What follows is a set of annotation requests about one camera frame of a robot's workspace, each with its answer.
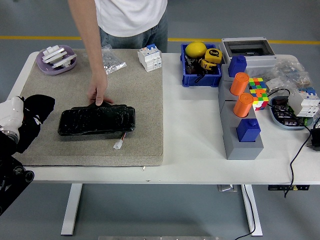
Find white circuit breaker blue switch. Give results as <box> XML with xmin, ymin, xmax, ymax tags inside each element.
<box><xmin>137</xmin><ymin>43</ymin><xmax>163</xmax><ymax>73</ymax></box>

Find white plastic part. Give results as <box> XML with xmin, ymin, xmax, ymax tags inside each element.
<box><xmin>51</xmin><ymin>53</ymin><xmax>77</xmax><ymax>70</ymax></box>
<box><xmin>41</xmin><ymin>45</ymin><xmax>68</xmax><ymax>63</ymax></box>

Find grey distribution box clear lid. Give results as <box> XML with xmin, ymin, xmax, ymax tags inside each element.
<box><xmin>218</xmin><ymin>37</ymin><xmax>279</xmax><ymax>77</ymax></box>

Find black handled screwdriver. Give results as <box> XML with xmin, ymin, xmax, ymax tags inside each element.
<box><xmin>184</xmin><ymin>54</ymin><xmax>194</xmax><ymax>74</ymax></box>

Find white component in clear bag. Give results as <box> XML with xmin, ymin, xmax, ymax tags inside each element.
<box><xmin>264</xmin><ymin>76</ymin><xmax>285</xmax><ymax>93</ymax></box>

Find black power cable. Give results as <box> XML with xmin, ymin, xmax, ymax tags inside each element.
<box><xmin>284</xmin><ymin>126</ymin><xmax>313</xmax><ymax>199</ymax></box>

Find small black tool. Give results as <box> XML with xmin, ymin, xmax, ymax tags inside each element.
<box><xmin>194</xmin><ymin>69</ymin><xmax>209</xmax><ymax>84</ymax></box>

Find blue square peg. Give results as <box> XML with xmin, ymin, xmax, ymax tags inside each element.
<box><xmin>228</xmin><ymin>55</ymin><xmax>248</xmax><ymax>78</ymax></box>
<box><xmin>236</xmin><ymin>118</ymin><xmax>262</xmax><ymax>143</ymax></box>

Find light blue tray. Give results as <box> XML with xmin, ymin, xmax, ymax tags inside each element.
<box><xmin>268</xmin><ymin>94</ymin><xmax>315</xmax><ymax>131</ymax></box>

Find blue plastic bin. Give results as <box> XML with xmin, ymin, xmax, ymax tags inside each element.
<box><xmin>180</xmin><ymin>43</ymin><xmax>223</xmax><ymax>88</ymax></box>

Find black electronic modules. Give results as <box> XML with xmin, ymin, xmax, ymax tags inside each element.
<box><xmin>273</xmin><ymin>97</ymin><xmax>305</xmax><ymax>126</ymax></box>

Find black floor cable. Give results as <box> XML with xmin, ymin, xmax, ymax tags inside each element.
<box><xmin>234</xmin><ymin>184</ymin><xmax>256</xmax><ymax>240</ymax></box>

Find person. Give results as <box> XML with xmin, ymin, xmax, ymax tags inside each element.
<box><xmin>93</xmin><ymin>0</ymin><xmax>169</xmax><ymax>53</ymax></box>

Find grey-brown mat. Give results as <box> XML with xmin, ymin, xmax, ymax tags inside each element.
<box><xmin>11</xmin><ymin>48</ymin><xmax>165</xmax><ymax>168</ymax></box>

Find white table leg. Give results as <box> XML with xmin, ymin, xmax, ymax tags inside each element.
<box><xmin>61</xmin><ymin>183</ymin><xmax>83</xmax><ymax>236</ymax></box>
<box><xmin>241</xmin><ymin>184</ymin><xmax>263</xmax><ymax>237</ymax></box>

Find thin black wire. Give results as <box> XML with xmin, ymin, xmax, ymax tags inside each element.
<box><xmin>266</xmin><ymin>88</ymin><xmax>292</xmax><ymax>108</ymax></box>

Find black rag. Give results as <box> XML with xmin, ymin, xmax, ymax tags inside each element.
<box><xmin>15</xmin><ymin>94</ymin><xmax>56</xmax><ymax>154</ymax></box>

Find purple plastic dish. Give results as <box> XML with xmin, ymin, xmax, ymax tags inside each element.
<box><xmin>36</xmin><ymin>44</ymin><xmax>78</xmax><ymax>76</ymax></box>

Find colourful puzzle cube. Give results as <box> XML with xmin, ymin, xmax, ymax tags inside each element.
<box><xmin>249</xmin><ymin>88</ymin><xmax>270</xmax><ymax>112</ymax></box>
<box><xmin>248</xmin><ymin>77</ymin><xmax>267</xmax><ymax>92</ymax></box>

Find orange cylinder peg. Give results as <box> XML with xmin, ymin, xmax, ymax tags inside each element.
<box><xmin>233</xmin><ymin>92</ymin><xmax>254</xmax><ymax>118</ymax></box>
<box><xmin>229</xmin><ymin>72</ymin><xmax>250</xmax><ymax>96</ymax></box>

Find yellow ball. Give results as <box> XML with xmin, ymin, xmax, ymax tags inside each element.
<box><xmin>184</xmin><ymin>41</ymin><xmax>207</xmax><ymax>59</ymax></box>

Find black power adapter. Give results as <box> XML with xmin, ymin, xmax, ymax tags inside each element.
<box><xmin>309</xmin><ymin>124</ymin><xmax>320</xmax><ymax>152</ymax></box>

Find metal bracket under table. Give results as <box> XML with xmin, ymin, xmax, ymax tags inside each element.
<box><xmin>217</xmin><ymin>184</ymin><xmax>238</xmax><ymax>193</ymax></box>

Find black table control panel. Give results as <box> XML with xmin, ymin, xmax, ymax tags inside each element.
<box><xmin>267</xmin><ymin>184</ymin><xmax>310</xmax><ymax>191</ymax></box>

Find small yellow black tape measure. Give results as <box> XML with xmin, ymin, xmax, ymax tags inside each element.
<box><xmin>199</xmin><ymin>58</ymin><xmax>218</xmax><ymax>71</ymax></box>

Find clear bag of small parts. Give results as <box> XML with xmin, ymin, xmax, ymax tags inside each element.
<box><xmin>271</xmin><ymin>59</ymin><xmax>312</xmax><ymax>89</ymax></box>

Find clear bag of metal nuts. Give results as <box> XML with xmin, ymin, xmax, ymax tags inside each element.
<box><xmin>100</xmin><ymin>44</ymin><xmax>128</xmax><ymax>75</ymax></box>

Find person's right hand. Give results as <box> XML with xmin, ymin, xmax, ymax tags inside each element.
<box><xmin>87</xmin><ymin>69</ymin><xmax>115</xmax><ymax>107</ymax></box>

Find grey peg block base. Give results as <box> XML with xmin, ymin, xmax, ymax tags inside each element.
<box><xmin>217</xmin><ymin>62</ymin><xmax>265</xmax><ymax>161</ymax></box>

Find large white circuit breaker block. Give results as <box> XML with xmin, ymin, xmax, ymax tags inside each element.
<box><xmin>287</xmin><ymin>86</ymin><xmax>320</xmax><ymax>118</ymax></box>

